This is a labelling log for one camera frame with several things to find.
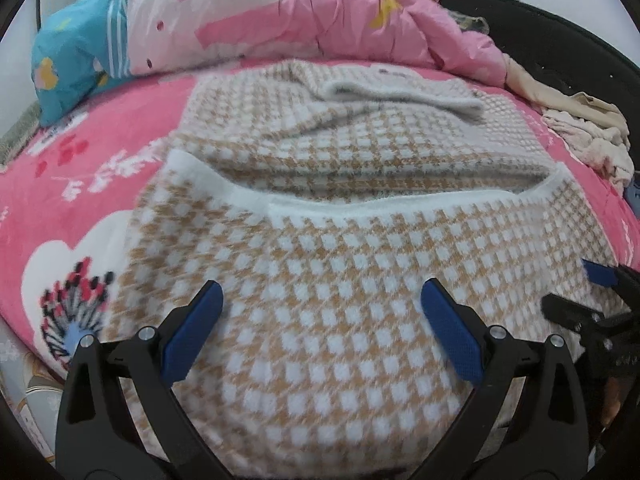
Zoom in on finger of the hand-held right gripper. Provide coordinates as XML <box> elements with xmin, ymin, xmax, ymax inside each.
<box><xmin>541</xmin><ymin>294</ymin><xmax>607</xmax><ymax>335</ymax></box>
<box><xmin>581</xmin><ymin>258</ymin><xmax>640</xmax><ymax>306</ymax></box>

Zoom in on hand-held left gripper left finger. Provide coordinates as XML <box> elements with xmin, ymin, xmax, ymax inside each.
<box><xmin>56</xmin><ymin>280</ymin><xmax>236</xmax><ymax>480</ymax></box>

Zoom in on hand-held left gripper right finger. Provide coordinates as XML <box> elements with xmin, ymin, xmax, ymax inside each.
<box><xmin>405</xmin><ymin>277</ymin><xmax>590</xmax><ymax>480</ymax></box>

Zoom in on tan white checked coat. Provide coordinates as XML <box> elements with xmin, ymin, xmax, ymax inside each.
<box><xmin>107</xmin><ymin>60</ymin><xmax>621</xmax><ymax>480</ymax></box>

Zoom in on person's right hand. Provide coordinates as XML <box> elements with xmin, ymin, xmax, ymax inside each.
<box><xmin>602</xmin><ymin>375</ymin><xmax>629</xmax><ymax>429</ymax></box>

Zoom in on blue cloth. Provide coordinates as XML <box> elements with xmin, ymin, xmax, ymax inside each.
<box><xmin>622</xmin><ymin>172</ymin><xmax>640</xmax><ymax>207</ymax></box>

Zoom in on cream fluffy towel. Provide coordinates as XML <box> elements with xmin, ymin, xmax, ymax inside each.
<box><xmin>542</xmin><ymin>107</ymin><xmax>636</xmax><ymax>193</ymax></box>

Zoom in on pink floral bed blanket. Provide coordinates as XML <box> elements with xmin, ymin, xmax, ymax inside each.
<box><xmin>0</xmin><ymin>65</ymin><xmax>640</xmax><ymax>386</ymax></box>

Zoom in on beige cloth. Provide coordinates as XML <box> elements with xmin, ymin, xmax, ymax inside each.
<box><xmin>502</xmin><ymin>52</ymin><xmax>626</xmax><ymax>126</ymax></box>

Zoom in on black padded headboard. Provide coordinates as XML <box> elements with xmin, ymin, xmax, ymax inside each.
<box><xmin>442</xmin><ymin>0</ymin><xmax>640</xmax><ymax>126</ymax></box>

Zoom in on grey woven mat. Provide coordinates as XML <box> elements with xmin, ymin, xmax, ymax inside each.
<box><xmin>0</xmin><ymin>102</ymin><xmax>43</xmax><ymax>168</ymax></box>

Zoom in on pink printed quilt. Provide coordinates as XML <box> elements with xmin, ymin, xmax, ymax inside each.
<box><xmin>30</xmin><ymin>0</ymin><xmax>511</xmax><ymax>128</ymax></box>

